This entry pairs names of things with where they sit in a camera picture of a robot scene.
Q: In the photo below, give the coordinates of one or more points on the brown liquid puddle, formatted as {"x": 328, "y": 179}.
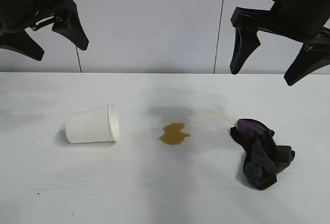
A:
{"x": 174, "y": 135}

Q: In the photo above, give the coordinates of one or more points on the dark grey purple cloth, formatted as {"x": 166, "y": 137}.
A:
{"x": 257, "y": 162}

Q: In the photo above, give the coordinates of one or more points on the white paper cup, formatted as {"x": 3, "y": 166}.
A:
{"x": 87, "y": 126}

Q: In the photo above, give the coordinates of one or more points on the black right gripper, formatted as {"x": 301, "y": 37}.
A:
{"x": 301, "y": 9}

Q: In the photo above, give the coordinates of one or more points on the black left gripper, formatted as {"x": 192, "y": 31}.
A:
{"x": 18, "y": 4}

